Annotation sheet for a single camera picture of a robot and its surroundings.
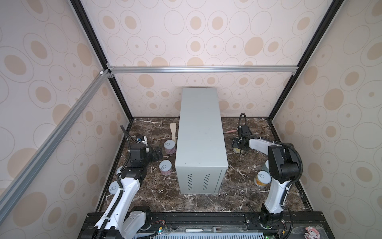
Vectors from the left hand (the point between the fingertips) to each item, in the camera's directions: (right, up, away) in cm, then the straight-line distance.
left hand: (157, 146), depth 81 cm
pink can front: (+4, -12, +4) cm, 14 cm away
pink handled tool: (+47, +9, +28) cm, 55 cm away
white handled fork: (+31, -39, -10) cm, 51 cm away
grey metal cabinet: (+23, -4, -24) cm, 33 cm away
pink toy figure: (+75, -39, -13) cm, 85 cm away
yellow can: (+49, -5, +16) cm, 52 cm away
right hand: (+51, 0, +22) cm, 55 cm away
